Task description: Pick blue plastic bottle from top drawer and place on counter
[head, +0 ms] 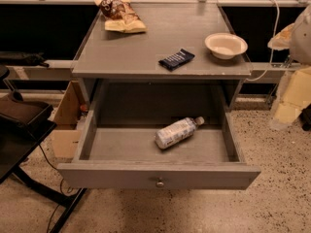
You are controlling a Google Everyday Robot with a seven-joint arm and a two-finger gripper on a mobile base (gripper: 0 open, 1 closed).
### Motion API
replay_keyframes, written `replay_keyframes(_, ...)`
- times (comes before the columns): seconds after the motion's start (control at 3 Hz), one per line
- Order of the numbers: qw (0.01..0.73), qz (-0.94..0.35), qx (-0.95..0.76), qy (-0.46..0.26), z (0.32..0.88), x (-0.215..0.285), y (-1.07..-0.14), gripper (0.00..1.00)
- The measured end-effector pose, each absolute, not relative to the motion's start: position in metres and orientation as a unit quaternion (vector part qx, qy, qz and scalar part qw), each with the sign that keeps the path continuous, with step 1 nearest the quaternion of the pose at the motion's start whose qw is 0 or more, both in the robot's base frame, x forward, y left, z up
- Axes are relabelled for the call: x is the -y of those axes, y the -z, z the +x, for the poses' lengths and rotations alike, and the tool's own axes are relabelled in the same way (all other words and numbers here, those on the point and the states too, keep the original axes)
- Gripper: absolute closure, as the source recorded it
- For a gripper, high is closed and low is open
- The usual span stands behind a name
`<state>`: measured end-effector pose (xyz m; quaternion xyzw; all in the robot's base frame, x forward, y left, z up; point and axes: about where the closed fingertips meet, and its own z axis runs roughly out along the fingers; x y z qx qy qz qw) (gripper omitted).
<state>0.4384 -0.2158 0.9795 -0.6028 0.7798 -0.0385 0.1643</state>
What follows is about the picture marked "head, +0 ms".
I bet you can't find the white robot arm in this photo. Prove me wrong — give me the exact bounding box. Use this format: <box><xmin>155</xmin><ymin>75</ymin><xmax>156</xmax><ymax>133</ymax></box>
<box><xmin>268</xmin><ymin>5</ymin><xmax>311</xmax><ymax>130</ymax></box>

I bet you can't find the grey open top drawer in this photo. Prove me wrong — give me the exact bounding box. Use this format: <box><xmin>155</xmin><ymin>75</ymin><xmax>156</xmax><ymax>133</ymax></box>
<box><xmin>58</xmin><ymin>115</ymin><xmax>260</xmax><ymax>189</ymax></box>

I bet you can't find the grey cabinet with counter top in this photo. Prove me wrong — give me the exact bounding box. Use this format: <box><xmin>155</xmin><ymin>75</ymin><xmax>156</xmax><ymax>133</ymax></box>
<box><xmin>70</xmin><ymin>2</ymin><xmax>254</xmax><ymax>114</ymax></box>

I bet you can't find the round metal drawer knob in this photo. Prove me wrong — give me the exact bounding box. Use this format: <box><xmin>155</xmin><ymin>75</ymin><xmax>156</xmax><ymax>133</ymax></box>
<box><xmin>155</xmin><ymin>178</ymin><xmax>164</xmax><ymax>188</ymax></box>

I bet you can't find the dark blue snack packet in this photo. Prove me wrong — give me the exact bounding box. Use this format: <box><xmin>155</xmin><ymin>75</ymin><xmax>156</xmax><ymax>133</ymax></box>
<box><xmin>158</xmin><ymin>49</ymin><xmax>195</xmax><ymax>71</ymax></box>

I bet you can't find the white bowl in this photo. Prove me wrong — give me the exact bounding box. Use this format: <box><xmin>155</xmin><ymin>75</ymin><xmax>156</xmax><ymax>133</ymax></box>
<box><xmin>205</xmin><ymin>33</ymin><xmax>248</xmax><ymax>60</ymax></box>

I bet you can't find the cardboard box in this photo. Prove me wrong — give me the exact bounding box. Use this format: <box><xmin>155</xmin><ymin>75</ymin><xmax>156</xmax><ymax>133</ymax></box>
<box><xmin>52</xmin><ymin>81</ymin><xmax>86</xmax><ymax>158</ymax></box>

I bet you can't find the chip bag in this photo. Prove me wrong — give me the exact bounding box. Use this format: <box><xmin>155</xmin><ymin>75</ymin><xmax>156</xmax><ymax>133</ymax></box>
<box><xmin>94</xmin><ymin>0</ymin><xmax>147</xmax><ymax>33</ymax></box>

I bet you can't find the black floor cable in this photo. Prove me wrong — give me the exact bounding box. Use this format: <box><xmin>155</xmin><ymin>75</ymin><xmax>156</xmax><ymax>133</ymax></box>
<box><xmin>38</xmin><ymin>143</ymin><xmax>76</xmax><ymax>233</ymax></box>

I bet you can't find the white cable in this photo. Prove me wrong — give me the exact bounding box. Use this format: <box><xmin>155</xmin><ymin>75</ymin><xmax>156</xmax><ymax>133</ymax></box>
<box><xmin>245</xmin><ymin>0</ymin><xmax>281</xmax><ymax>83</ymax></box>

